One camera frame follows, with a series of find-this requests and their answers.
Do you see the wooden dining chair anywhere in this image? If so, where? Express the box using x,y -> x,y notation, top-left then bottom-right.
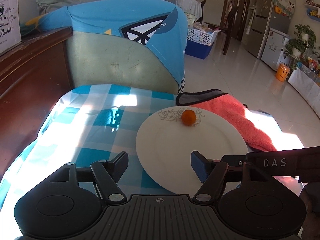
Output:
206,7 -> 239,55

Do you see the blue checkered tablecloth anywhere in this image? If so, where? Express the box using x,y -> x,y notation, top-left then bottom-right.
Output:
0,83 -> 306,240

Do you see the white floral plate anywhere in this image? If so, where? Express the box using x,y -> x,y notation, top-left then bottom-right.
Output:
136,106 -> 248,196

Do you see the orange smiley bucket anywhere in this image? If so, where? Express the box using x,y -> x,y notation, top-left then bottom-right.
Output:
275,63 -> 290,82

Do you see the blue plastic bin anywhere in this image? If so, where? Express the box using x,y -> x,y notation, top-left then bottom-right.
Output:
185,40 -> 213,60

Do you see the silver refrigerator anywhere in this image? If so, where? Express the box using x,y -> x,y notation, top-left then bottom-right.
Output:
246,0 -> 296,59

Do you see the small white fridge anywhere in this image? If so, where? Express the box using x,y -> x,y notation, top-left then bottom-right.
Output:
261,28 -> 291,71

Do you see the white lattice basket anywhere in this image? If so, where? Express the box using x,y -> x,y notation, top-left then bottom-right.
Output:
187,22 -> 221,46

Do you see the white milk carton box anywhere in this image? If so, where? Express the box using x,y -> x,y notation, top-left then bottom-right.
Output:
0,0 -> 21,55

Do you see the dark wooden cabinet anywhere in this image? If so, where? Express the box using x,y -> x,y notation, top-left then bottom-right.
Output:
0,27 -> 74,174

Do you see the coral pink towel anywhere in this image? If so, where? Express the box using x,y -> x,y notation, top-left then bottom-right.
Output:
176,89 -> 276,152

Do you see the person right hand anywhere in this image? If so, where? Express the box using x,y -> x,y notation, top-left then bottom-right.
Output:
300,183 -> 319,239

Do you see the potted green plant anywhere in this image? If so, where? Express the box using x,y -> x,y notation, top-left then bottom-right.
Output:
284,24 -> 317,71

